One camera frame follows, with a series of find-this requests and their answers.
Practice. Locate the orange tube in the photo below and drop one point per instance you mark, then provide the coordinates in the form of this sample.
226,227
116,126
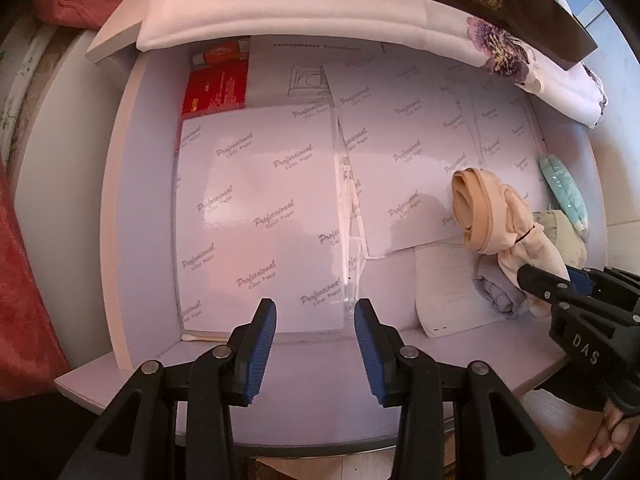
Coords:
220,52

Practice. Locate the teal cloth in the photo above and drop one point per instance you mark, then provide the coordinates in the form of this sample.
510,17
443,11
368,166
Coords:
565,190

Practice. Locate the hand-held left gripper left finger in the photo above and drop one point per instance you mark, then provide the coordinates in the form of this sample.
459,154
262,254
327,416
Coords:
262,355

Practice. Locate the spread of printed glossy paper sheets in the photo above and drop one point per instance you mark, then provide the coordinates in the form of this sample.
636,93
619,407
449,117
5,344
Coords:
260,210

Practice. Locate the person's right hand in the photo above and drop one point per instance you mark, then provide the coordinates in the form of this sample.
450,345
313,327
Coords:
612,430

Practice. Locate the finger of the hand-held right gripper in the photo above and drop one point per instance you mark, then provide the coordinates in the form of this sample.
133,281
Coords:
587,280
542,282

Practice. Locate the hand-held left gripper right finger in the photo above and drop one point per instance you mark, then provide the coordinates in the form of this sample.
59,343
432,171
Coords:
367,355

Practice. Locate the person's black-clad right leg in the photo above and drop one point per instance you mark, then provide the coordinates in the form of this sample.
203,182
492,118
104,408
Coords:
575,395

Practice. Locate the red booklet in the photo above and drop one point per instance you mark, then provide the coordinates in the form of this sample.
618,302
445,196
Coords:
215,87

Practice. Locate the white bed frame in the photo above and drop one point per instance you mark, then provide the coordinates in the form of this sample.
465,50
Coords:
60,160

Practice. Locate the light green sock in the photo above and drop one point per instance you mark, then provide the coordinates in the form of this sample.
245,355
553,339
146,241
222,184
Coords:
565,245

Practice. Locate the grey nightstand drawer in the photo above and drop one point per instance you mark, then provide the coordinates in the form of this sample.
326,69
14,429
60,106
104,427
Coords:
310,410

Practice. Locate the red fleece blanket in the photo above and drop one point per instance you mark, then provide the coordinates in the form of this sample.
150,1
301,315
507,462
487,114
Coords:
30,285

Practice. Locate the white text document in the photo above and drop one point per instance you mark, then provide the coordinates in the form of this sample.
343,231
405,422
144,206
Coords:
445,290

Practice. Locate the beige underwear bundle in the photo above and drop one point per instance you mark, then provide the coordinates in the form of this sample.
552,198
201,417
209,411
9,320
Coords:
480,210

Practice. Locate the cotton swab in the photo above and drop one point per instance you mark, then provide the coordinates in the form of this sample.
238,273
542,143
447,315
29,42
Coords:
200,338

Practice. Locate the white floral cloth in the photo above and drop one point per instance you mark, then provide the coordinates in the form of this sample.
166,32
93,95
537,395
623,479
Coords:
300,10

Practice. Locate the grey paper sheet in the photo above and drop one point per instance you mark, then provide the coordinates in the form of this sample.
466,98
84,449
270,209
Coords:
285,75

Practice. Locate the purple sock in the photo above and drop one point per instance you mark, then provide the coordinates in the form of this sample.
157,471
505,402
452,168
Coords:
500,292

